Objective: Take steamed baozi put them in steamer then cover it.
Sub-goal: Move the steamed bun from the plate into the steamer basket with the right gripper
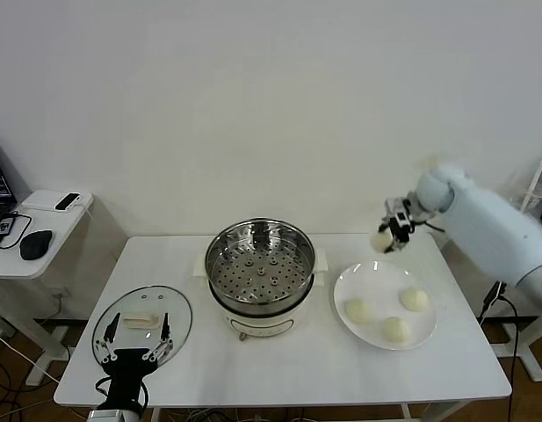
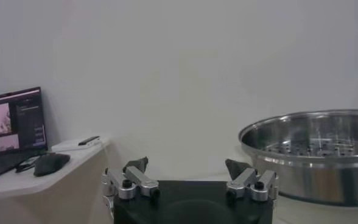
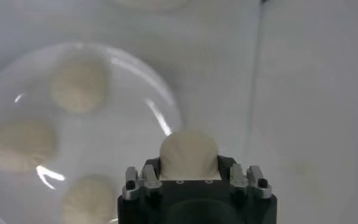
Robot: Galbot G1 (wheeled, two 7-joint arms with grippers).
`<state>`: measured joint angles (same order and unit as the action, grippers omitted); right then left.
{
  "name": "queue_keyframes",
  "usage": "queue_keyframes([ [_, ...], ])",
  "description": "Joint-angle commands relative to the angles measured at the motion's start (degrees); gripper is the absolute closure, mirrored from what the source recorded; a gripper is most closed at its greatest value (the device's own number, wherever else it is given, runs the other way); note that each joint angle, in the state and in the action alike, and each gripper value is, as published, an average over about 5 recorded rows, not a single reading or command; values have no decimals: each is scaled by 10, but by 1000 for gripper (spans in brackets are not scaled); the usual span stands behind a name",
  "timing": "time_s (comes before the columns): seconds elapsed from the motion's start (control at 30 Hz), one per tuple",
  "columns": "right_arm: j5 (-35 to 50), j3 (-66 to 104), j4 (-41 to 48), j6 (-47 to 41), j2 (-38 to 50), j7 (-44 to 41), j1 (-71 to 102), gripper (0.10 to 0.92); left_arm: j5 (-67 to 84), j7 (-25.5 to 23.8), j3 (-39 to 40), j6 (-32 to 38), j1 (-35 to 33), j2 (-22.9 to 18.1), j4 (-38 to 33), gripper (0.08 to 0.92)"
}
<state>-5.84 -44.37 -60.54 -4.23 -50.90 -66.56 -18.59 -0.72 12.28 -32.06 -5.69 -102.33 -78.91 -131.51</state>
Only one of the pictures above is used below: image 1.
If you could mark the round glass pot lid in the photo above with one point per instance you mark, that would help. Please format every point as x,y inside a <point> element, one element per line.
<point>134,303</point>

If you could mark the black and white phone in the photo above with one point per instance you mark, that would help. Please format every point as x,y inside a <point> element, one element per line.
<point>67,201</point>

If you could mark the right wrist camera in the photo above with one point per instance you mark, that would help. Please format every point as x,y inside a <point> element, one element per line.
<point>400,219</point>

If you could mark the white round plate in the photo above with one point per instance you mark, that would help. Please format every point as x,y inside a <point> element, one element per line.
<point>371,334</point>

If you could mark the white side table with cup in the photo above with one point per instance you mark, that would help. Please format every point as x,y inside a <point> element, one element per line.
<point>461,274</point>

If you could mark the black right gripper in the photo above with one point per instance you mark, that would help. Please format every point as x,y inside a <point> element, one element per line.
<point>404,233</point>

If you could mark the light blue right robot arm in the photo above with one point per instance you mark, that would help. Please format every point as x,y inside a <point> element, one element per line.
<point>481,220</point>

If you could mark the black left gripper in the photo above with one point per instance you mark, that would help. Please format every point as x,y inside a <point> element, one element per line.
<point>130,365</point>

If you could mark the white electric cooker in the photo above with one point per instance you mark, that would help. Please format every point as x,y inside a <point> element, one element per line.
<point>262,323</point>

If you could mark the steel steamer basket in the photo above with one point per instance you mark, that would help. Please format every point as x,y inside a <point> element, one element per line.
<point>235,272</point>

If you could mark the clear plastic drink cup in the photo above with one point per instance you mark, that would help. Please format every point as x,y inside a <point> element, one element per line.
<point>540,193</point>

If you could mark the plastic cup with straw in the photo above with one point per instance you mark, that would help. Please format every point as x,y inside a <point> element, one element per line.
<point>539,176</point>

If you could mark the white steamed baozi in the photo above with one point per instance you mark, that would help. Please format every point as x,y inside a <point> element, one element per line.
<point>413,300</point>
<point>379,242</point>
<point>395,329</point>
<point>357,311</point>

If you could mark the flat white box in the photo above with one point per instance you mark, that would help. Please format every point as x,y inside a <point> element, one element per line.
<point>41,200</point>

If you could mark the black computer mouse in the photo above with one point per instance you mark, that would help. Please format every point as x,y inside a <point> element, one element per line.
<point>34,244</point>

